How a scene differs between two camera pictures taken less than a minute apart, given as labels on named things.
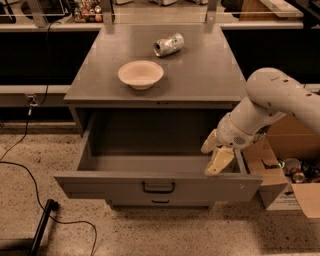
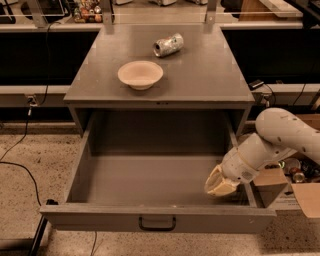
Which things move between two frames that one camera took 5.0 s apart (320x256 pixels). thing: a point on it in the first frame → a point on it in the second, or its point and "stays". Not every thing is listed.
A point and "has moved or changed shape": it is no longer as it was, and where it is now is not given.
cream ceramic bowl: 140,74 stays
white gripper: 231,133 → 236,168
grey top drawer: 153,156 has moved or changed shape
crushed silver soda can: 169,45 stays
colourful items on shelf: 88,11 stays
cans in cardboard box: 299,172 stays
